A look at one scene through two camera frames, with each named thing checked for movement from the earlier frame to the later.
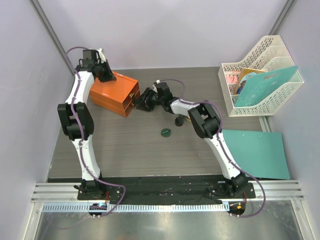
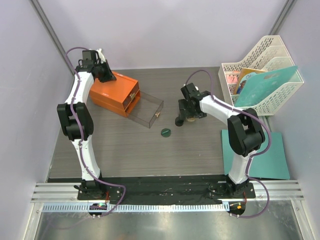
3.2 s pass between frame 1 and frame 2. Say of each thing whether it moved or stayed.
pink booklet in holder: stayed
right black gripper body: moved
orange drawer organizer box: stayed
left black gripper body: stayed
